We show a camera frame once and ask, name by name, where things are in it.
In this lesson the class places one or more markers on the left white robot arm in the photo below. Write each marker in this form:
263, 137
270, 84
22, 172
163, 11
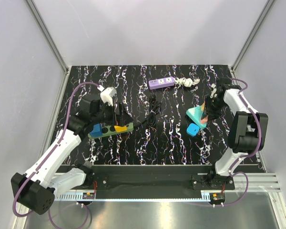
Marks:
37, 188

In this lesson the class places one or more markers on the teal triangular power strip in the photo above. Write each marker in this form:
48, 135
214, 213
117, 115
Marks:
195, 114

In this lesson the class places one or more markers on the purple power strip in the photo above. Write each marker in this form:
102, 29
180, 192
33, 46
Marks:
161, 83

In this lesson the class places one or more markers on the aluminium frame rail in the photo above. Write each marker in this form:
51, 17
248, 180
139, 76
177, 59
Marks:
257, 182

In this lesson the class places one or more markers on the green power strip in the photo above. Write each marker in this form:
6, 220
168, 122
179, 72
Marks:
109, 130

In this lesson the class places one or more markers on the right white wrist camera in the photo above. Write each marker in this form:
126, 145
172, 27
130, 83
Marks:
213, 86

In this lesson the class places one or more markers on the yellow cube socket adapter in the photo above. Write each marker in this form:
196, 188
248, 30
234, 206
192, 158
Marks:
120, 129

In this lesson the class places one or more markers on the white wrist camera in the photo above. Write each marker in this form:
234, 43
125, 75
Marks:
107, 94
213, 86

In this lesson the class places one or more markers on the pink plug adapter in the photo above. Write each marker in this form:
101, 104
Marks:
204, 120

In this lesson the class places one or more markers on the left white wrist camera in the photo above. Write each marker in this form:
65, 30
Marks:
107, 94

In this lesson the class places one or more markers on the light blue plug adapter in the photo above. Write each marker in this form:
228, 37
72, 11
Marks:
192, 129

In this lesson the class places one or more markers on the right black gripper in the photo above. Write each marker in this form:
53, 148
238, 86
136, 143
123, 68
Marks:
213, 115

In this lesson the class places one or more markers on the blue cube socket adapter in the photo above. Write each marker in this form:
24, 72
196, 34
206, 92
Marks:
96, 132

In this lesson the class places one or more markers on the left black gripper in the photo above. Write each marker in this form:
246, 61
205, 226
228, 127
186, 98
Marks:
123, 118

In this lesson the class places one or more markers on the white slotted cable duct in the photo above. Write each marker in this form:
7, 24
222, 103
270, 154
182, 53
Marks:
76, 196

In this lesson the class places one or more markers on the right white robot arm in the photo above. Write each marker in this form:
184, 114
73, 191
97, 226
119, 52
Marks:
247, 132

